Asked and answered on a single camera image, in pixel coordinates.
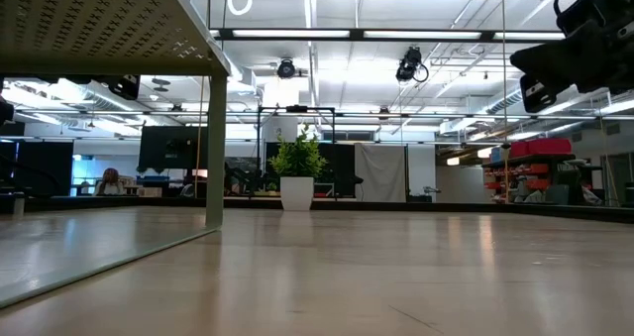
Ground grey hanging cloth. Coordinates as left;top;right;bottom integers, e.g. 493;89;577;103
354;143;408;203

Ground black storage shelf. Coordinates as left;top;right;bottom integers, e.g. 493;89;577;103
482;152;603;206

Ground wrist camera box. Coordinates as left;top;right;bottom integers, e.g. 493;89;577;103
106;73;143;102
518;74;558;115

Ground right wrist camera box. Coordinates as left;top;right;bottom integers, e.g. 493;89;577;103
518;74;558;115

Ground green perforated metal shelf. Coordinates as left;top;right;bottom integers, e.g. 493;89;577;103
0;0;232;310

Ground black aluminium table frame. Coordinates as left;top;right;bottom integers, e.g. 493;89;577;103
0;194;634;224

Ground white coiled cable ring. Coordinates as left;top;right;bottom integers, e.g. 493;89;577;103
226;0;254;17

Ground blue storage crate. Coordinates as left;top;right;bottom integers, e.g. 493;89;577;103
136;174;172;188

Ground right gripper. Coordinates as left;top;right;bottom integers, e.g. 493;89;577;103
509;0;634;95

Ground black monitor panel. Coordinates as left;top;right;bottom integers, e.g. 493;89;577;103
137;125;205;173

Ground black partition wall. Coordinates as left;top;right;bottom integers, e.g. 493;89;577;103
0;140;75;197

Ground black round overhead camera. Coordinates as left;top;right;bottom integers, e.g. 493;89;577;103
275;57;297;80

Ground small grey cylinder post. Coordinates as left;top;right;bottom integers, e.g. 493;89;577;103
12;191;27;221

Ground black hanging device with cable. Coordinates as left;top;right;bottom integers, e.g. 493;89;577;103
394;46;430;84

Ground person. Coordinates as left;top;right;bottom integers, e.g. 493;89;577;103
96;167;125;197

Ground black metal frame stand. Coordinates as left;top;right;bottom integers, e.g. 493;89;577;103
256;105;337;198

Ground silver ceiling duct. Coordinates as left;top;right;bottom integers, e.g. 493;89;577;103
487;85;526;117

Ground thin brown hanging cord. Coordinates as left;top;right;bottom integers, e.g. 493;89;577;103
499;0;509;203

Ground black panel behind plant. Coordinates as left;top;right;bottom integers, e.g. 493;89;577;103
264;142;356;198

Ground red storage bins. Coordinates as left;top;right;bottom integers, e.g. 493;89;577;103
508;137;574;159

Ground small plant in white pot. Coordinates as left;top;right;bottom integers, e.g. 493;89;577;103
268;123;329;212

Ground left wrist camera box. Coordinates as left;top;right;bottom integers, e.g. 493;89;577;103
106;73;143;102

